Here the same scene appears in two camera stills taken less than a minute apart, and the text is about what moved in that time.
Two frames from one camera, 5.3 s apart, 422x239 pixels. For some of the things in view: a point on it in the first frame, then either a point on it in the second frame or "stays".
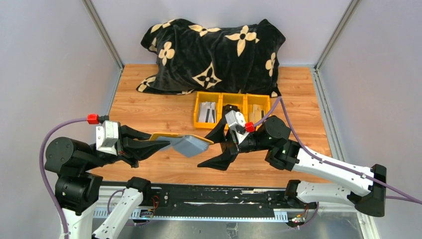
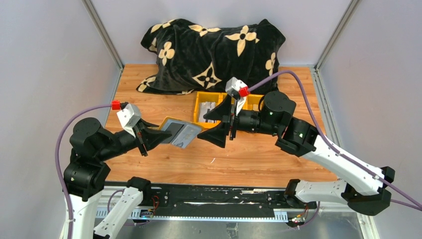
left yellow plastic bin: [207, 96] stays
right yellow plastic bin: [257, 107] stays
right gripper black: [235, 142] → [233, 120]
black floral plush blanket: [184, 56] stays
